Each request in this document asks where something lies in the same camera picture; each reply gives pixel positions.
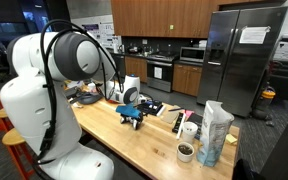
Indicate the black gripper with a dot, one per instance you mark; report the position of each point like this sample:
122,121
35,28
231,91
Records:
130,116

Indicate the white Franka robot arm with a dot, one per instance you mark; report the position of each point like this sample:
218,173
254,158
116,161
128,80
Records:
47,100

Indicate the black box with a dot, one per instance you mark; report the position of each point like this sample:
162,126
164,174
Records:
152,107

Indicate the brown cardboard piece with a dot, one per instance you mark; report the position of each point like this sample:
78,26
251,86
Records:
170,116

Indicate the black remote control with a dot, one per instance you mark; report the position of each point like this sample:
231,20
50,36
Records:
177,123

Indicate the black pen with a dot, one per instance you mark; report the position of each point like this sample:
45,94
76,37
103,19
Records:
175,108

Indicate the white marker pen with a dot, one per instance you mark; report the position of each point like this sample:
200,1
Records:
181,126

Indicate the dark grey flat device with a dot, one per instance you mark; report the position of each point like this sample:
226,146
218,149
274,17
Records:
89,98

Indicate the wooden base cabinet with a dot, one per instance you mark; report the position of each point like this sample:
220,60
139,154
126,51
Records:
187,80
135,68

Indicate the black oven range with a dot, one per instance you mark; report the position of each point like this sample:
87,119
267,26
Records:
160,73

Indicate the pink sticky note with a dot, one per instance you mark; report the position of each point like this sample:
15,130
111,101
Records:
188,113

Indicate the white ceramic mug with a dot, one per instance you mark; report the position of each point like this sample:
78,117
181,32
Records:
185,151

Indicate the black notebook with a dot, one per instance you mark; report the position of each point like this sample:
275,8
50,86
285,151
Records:
196,119

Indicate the white paper bag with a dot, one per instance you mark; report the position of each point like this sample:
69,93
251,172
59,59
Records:
214,133

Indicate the silver microwave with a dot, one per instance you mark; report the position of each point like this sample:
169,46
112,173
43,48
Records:
192,54

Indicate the yellow sticky notes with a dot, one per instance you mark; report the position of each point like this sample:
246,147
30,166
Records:
231,138

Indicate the stainless steel refrigerator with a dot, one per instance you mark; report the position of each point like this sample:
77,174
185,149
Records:
240,63

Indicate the yellow grey vacuum cleaner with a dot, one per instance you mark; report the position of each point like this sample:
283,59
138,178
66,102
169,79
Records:
264,100

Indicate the white paper sheet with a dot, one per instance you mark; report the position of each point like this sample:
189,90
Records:
254,35

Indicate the wall poster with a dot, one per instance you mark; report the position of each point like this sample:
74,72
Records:
100,31

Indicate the wooden wall cabinets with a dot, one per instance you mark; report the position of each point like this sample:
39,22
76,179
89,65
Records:
170,16

